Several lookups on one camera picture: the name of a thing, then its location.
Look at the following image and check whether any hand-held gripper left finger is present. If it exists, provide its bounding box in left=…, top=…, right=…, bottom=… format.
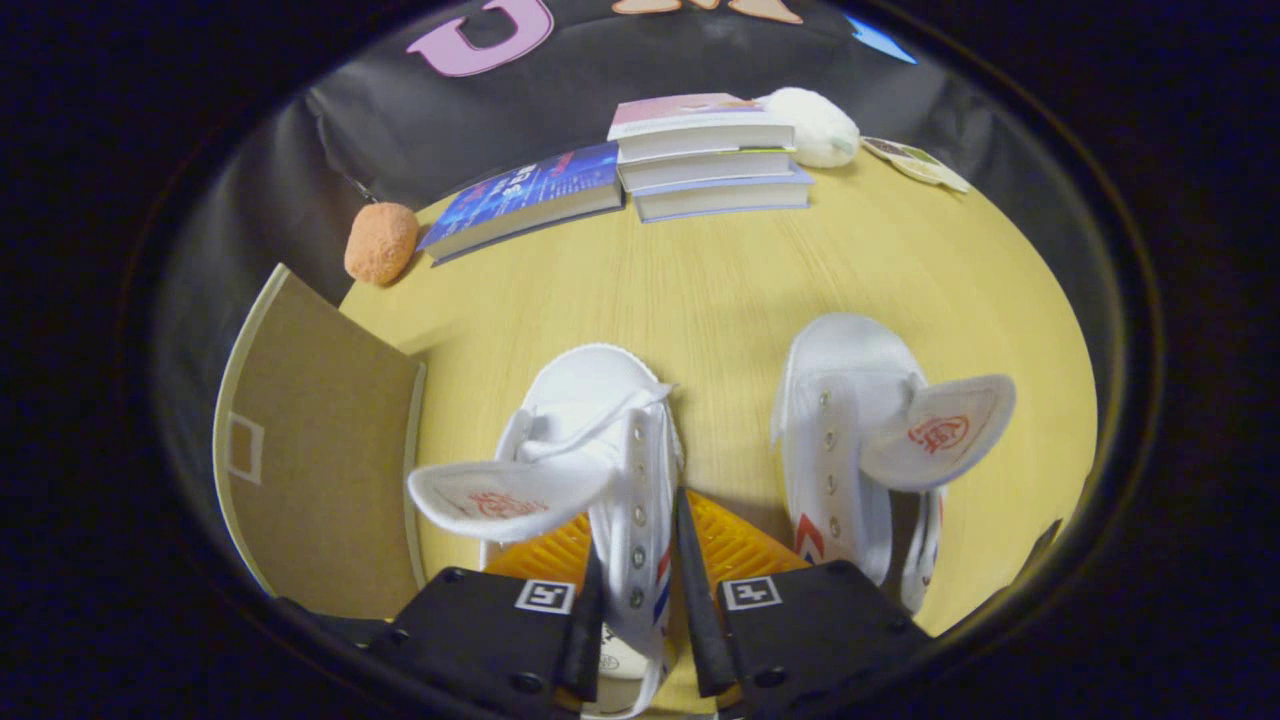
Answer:
left=370, top=513, right=607, bottom=716

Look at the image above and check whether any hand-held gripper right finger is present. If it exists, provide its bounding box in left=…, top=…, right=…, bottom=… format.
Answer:
left=675, top=487, right=932, bottom=720

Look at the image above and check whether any white canvas shoe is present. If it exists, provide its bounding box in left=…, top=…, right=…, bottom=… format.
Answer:
left=769, top=312, right=1019, bottom=614
left=406, top=342, right=687, bottom=720

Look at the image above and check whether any brown cardboard storage box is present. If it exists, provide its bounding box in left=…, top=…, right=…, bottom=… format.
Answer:
left=212, top=262, right=429, bottom=622

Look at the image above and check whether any pale blue cover book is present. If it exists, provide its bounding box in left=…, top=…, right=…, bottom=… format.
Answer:
left=631, top=167, right=817, bottom=224

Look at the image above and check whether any orange sponge ball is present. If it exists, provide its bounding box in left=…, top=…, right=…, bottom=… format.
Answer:
left=343, top=201, right=420, bottom=287

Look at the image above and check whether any white book with green edge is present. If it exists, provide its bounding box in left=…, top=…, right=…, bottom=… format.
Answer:
left=617, top=147, right=798, bottom=194

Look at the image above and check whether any dark blue cover book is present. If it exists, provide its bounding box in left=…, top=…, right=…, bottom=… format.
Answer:
left=416, top=141, right=627, bottom=267

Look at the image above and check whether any white plush ball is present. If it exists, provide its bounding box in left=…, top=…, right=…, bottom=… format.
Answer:
left=754, top=86, right=862, bottom=170

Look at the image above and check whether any small snack dish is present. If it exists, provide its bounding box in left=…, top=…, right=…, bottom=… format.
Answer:
left=859, top=135, right=972, bottom=195

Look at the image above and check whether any pink cover book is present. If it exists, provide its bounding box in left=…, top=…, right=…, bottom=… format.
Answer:
left=606, top=92, right=797, bottom=165

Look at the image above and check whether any black backdrop cloth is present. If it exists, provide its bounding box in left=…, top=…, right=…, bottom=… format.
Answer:
left=158, top=0, right=1113, bottom=601

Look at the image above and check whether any dark frame structure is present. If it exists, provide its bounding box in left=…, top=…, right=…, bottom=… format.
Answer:
left=1014, top=517, right=1064, bottom=578

